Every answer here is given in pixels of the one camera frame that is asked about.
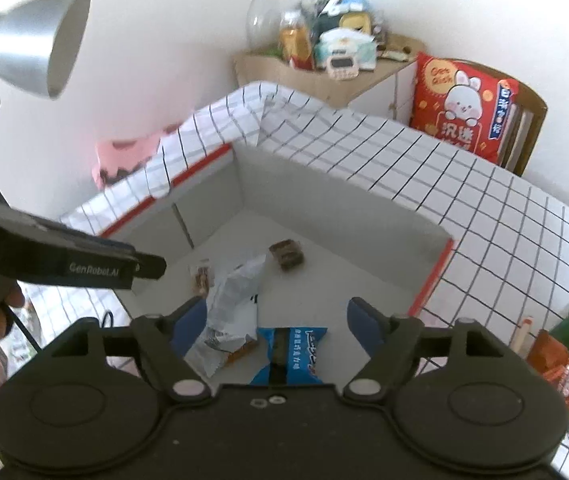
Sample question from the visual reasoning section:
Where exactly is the red rabbit cushion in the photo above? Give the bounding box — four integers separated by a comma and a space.
411, 53, 519, 164

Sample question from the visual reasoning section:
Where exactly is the pink patterned cloth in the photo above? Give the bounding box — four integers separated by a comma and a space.
91, 124, 179, 191

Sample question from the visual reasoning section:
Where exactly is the brown Oreo snack bag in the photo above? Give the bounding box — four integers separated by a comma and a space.
525, 330, 569, 408

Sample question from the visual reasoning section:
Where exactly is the small brown chocolate cake pack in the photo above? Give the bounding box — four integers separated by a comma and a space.
269, 240, 305, 272

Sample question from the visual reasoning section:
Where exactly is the blue snack packet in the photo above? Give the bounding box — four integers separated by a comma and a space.
251, 326, 327, 386

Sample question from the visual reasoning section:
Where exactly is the wooden chair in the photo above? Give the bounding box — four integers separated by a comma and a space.
444, 57, 551, 178

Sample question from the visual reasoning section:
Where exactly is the tissue box pack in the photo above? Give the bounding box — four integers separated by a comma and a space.
314, 27, 377, 70

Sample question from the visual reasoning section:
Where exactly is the red and white cardboard box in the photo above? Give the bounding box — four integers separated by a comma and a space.
109, 144, 453, 387

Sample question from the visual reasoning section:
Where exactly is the clear glass jar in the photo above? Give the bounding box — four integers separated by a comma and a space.
246, 0, 299, 51

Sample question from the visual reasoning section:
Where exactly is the wooden stick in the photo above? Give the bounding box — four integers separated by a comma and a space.
509, 315, 533, 353

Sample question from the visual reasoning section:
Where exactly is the white black grid tablecloth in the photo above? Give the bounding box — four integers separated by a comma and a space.
13, 79, 569, 479

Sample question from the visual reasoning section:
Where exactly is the orange drink bottle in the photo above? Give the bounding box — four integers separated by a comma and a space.
279, 10, 315, 70

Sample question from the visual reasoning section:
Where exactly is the white silver snack bag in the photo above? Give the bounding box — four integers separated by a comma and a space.
187, 254, 267, 378

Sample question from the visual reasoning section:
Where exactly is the wooden side cabinet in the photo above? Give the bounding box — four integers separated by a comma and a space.
232, 34, 428, 126

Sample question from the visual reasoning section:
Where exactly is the white digital timer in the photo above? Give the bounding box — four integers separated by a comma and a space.
326, 54, 359, 81

